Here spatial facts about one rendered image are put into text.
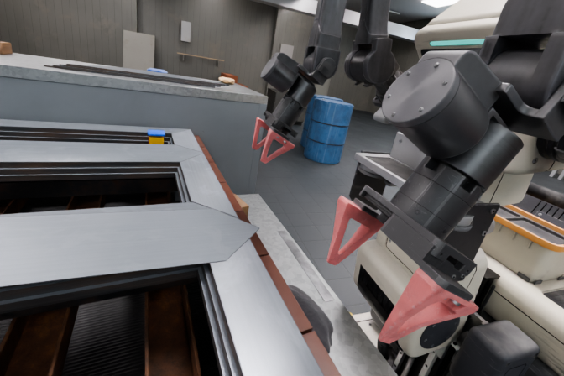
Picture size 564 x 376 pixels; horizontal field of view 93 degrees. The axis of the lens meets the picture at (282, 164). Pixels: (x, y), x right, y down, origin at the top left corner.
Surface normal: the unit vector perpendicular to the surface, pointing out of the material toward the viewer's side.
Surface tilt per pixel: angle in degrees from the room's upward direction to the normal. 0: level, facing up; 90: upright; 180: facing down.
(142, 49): 77
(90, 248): 0
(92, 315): 0
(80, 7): 90
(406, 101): 63
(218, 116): 90
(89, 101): 90
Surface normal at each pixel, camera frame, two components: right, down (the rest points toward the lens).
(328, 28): 0.29, 0.15
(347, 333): 0.16, -0.93
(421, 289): -0.92, -0.14
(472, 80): 0.30, 0.36
